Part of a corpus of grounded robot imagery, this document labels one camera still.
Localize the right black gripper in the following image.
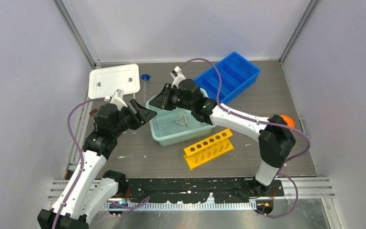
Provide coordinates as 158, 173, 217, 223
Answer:
150, 83, 194, 111

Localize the light green plastic tub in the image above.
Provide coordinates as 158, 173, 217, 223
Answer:
146, 96, 215, 146

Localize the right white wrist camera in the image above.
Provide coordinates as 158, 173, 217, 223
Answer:
171, 66, 186, 88

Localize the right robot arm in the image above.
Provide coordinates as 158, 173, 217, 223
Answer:
149, 79, 296, 196

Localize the yellow test tube rack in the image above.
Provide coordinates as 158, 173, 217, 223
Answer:
183, 128, 234, 170

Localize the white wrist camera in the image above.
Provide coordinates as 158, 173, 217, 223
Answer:
171, 66, 186, 88
104, 89, 127, 110

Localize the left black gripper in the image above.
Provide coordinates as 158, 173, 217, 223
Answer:
112, 99, 156, 136

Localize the test tube with blue cap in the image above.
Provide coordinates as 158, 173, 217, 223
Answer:
141, 74, 151, 103

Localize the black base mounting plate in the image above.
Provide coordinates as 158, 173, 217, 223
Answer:
127, 177, 285, 204

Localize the orange and grey stand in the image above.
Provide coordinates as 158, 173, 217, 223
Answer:
280, 114, 295, 132

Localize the white clay triangle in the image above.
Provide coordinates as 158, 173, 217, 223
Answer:
172, 113, 188, 127

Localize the blue divided plastic bin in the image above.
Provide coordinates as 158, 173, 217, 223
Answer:
194, 52, 261, 104

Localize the white tub lid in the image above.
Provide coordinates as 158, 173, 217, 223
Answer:
88, 64, 141, 99

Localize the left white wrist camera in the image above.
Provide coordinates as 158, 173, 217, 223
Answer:
104, 89, 127, 110

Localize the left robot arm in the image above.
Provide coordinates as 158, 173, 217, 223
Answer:
37, 99, 157, 229

